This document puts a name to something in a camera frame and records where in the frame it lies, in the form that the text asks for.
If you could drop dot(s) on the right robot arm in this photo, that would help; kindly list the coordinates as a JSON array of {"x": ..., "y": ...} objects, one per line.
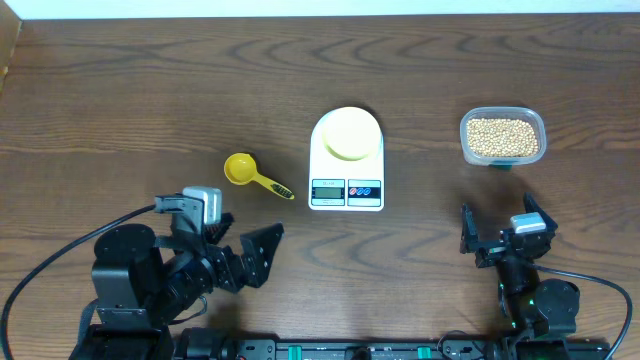
[{"x": 542, "y": 313}]

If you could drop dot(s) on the brown cardboard edge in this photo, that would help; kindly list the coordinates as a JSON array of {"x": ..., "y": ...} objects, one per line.
[{"x": 9, "y": 32}]

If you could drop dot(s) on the yellow plastic measuring scoop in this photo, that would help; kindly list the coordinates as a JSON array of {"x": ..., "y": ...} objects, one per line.
[{"x": 241, "y": 169}]

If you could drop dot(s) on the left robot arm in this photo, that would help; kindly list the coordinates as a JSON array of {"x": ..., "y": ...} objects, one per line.
[{"x": 144, "y": 282}]

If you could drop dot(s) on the yellow plastic bowl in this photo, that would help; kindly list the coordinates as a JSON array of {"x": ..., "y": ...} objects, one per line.
[{"x": 351, "y": 133}]

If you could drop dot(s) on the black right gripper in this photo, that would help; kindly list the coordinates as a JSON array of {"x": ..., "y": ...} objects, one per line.
[{"x": 469, "y": 241}]

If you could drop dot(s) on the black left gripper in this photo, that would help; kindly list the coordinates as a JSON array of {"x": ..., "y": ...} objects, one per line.
[{"x": 257, "y": 267}]

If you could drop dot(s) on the white digital kitchen scale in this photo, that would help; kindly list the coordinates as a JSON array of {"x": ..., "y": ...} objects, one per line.
[{"x": 339, "y": 185}]

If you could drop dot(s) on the soybeans pile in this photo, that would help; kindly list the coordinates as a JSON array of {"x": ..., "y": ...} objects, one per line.
[{"x": 502, "y": 137}]

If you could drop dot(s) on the clear plastic container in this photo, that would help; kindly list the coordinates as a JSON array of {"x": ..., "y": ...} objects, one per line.
[{"x": 521, "y": 113}]

